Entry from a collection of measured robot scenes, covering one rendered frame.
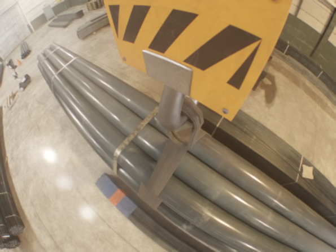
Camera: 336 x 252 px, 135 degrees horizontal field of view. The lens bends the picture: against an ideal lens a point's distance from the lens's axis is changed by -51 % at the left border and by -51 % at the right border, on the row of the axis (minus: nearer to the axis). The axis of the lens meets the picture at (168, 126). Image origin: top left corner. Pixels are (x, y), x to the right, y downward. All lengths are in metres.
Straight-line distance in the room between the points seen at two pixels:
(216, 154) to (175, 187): 0.28
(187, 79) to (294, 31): 7.25
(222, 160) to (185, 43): 0.72
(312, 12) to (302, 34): 1.18
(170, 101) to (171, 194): 0.58
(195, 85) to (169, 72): 0.04
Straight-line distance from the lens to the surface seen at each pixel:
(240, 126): 2.12
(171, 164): 0.59
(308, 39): 7.49
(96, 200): 2.53
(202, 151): 0.81
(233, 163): 0.83
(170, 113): 0.25
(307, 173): 2.67
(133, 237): 2.39
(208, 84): 0.16
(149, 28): 0.18
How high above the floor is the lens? 2.20
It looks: 63 degrees down
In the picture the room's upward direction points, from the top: 5 degrees counter-clockwise
